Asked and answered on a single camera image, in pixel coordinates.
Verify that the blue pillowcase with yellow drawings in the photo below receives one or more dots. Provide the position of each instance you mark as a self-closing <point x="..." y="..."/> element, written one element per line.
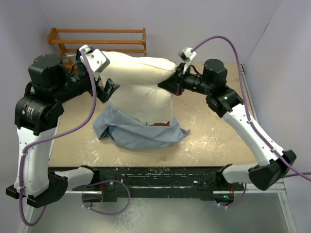
<point x="129" y="133"/>

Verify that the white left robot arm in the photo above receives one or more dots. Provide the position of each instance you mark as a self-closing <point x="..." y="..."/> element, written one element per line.
<point x="36" y="117"/>

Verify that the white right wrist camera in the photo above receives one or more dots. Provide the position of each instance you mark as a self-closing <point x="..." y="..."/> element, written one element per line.
<point x="187" y="55"/>

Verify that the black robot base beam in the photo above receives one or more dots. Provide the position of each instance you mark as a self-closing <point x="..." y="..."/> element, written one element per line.
<point x="191" y="182"/>

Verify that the aluminium table edge rail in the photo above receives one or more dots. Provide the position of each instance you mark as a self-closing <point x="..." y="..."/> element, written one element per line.
<point x="250" y="97"/>

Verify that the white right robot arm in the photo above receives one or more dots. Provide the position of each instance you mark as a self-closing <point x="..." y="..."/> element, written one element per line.
<point x="229" y="106"/>

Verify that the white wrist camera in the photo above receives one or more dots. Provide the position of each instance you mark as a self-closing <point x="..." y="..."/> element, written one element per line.
<point x="95" y="58"/>
<point x="187" y="55"/>

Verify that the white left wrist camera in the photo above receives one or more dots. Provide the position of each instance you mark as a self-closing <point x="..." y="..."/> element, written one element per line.
<point x="95" y="58"/>

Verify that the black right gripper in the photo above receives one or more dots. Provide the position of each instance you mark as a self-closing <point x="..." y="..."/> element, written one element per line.
<point x="175" y="84"/>

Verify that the orange wooden shelf rack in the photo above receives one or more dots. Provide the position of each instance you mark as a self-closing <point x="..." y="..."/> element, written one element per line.
<point x="129" y="41"/>

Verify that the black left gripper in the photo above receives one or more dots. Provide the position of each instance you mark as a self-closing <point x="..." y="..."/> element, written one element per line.
<point x="110" y="86"/>

